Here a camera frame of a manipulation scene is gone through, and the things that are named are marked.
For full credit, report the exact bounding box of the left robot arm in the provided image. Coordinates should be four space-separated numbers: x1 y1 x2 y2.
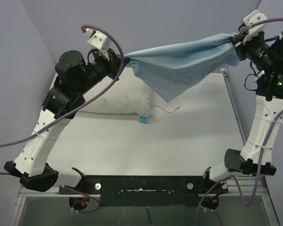
4 49 130 194

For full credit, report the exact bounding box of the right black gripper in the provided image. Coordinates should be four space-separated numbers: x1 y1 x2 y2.
229 28 273 68

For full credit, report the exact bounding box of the purple cable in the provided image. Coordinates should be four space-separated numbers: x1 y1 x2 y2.
0 24 125 176
195 17 283 226

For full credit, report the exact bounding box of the light blue pillowcase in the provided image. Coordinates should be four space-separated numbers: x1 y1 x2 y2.
125 33 239 102

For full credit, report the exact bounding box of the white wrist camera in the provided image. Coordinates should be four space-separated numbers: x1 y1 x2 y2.
238 9 267 45
83 28 112 61

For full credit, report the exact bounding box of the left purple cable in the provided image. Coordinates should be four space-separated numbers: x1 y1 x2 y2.
0 24 125 176

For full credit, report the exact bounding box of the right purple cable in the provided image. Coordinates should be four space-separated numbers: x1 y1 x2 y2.
195 17 283 226

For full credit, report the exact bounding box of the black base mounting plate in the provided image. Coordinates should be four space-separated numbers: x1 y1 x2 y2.
58 171 228 207

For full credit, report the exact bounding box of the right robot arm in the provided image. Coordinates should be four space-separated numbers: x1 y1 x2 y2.
200 31 283 193

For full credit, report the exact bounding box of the white pillow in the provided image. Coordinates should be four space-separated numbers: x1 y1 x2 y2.
80 67 153 116

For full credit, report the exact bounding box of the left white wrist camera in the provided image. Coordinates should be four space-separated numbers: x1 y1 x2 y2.
83 28 112 61

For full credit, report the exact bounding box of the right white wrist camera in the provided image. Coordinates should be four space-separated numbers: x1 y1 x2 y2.
238 9 267 45

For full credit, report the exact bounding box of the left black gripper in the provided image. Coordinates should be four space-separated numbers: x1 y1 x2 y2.
76 47 129 95

